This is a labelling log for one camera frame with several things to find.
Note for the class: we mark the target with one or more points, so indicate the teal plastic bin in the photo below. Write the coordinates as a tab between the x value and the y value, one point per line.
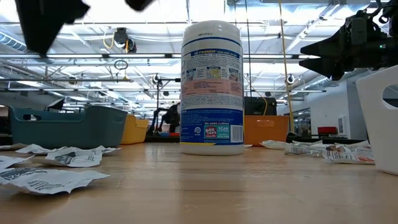
68	130

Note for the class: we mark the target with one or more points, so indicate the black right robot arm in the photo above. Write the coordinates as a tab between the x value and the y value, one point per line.
391	18

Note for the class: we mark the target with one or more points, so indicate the black stand pole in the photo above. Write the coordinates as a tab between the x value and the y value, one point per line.
157	99

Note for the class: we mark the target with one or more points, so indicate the green striped bandage wrapper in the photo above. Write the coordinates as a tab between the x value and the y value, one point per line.
248	146
275	144

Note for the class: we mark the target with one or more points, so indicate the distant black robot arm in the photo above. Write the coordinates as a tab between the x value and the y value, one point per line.
154	123

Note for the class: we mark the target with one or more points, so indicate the red box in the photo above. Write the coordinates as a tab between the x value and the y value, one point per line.
327	130

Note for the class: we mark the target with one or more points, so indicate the white alcohol prep pad packet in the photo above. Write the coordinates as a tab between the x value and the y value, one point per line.
74	157
107	150
11	146
35	149
9	161
46	180

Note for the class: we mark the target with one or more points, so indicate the black ceiling-mounted camera rig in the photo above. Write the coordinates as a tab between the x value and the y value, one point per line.
122	37

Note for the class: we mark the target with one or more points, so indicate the white plastic bin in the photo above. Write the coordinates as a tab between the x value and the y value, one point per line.
373	130

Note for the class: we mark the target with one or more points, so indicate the orange plastic bin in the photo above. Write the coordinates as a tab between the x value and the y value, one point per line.
265	129

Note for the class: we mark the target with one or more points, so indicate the round black ceiling camera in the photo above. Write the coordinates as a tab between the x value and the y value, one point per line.
290	78

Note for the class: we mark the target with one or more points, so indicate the person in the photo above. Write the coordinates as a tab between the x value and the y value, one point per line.
172	118

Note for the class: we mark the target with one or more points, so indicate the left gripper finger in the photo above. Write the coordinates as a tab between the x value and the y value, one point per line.
42	39

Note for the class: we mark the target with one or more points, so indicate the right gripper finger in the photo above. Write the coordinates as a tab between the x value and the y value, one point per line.
329	67
329	45

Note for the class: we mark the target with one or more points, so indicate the black equipment box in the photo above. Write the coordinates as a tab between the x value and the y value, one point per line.
258	105

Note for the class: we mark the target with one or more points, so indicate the yellow plastic bin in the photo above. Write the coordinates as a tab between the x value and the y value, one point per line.
135	130

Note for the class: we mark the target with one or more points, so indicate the plain white bandage wrapper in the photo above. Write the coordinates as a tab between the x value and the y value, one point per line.
311	143

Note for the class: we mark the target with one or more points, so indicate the white wall panel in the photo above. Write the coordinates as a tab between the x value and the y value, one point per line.
342	124

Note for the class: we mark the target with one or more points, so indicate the white disinfecting wipes canister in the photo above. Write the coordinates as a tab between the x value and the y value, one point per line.
212	93

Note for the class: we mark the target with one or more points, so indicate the black distant table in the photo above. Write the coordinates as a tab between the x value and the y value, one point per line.
329	137

